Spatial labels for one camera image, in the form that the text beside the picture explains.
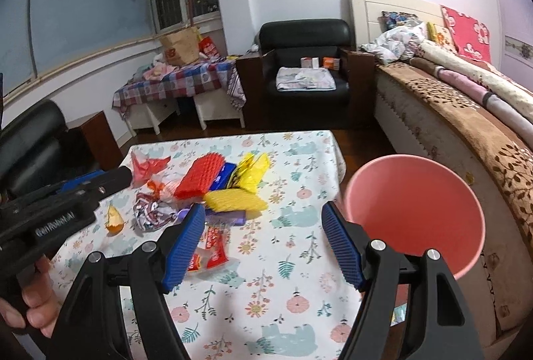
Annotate pink plastic bin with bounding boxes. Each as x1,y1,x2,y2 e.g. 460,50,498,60
342,154,486,279

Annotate folded pale printed cloth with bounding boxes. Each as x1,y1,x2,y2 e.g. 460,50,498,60
275,66,337,92

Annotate white bed headboard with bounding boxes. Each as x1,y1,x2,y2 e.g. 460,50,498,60
347,0,444,53

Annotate yellow pillow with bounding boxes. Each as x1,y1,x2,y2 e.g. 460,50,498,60
427,22,448,46

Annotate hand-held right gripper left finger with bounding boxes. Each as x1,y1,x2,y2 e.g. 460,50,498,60
46,202,207,360

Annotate orange small wrapper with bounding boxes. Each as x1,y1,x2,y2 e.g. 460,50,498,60
106,204,125,236

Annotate yellow foam fruit net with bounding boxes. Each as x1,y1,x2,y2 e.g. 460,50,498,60
203,188,269,213

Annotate red box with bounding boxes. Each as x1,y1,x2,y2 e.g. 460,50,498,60
199,36,219,61

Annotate floral animal print tablecloth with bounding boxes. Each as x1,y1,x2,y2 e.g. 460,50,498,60
48,130,363,360

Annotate pink clothes pile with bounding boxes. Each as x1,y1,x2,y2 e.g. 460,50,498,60
142,62,178,82

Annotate silver wrapper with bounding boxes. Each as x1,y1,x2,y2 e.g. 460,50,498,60
132,191,190,233

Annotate pink flower pillow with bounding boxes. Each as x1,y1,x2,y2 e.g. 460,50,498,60
440,5,492,63

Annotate black leather sofa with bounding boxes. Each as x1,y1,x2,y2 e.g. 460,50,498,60
0,100,101,198

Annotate large blue window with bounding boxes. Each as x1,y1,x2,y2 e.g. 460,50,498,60
0,0,151,96

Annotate brown wooden side table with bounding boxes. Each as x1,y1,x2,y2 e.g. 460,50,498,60
67,111,123,171

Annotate pink striped blanket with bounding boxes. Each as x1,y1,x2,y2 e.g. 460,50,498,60
433,66,533,144

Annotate person's left hand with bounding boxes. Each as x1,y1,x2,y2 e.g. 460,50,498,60
0,255,64,339

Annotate black leather armchair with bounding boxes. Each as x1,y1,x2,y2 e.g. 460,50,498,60
255,19,352,123

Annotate white cabinet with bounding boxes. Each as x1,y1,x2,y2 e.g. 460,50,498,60
125,100,181,136
194,93,246,131

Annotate crumpled white clothes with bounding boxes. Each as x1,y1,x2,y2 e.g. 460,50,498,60
360,22,429,65

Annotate colourful patterned pillow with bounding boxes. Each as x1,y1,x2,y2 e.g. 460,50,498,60
381,11,417,30

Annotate lilac wardrobe door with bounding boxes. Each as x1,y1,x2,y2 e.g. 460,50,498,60
495,0,533,69

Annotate purple face mask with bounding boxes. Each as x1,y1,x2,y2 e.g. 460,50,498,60
178,208,246,227

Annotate blue tissue pack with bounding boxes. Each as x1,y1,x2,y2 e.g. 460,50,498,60
209,162,238,191

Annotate clear plastic bag orange print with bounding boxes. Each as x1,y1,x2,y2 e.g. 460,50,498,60
146,173,186,203

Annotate cream quilt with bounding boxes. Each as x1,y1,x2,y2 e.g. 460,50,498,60
416,39,533,128

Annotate brown paper bag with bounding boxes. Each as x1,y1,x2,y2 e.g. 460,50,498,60
159,26,201,66

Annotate dark wooden side table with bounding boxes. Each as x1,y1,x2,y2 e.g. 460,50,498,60
235,52,267,128

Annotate red plastic bag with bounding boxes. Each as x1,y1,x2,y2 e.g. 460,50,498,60
130,151,172,189

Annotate checked tablecloth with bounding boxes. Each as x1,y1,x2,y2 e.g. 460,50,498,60
112,58,246,119

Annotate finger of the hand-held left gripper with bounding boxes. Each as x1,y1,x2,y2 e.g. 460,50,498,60
54,168,133,200

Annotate red foam fruit net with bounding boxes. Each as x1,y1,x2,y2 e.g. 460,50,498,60
174,152,226,200

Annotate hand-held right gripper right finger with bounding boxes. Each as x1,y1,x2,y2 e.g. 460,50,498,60
321,201,486,360

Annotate yellow printed plastic wrapper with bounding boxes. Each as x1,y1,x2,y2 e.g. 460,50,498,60
227,159,251,190

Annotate dark wooden bedside cabinet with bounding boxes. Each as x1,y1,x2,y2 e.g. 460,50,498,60
339,48,377,128

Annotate red snack wrapper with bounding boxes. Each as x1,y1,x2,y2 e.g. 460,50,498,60
187,224,240,274

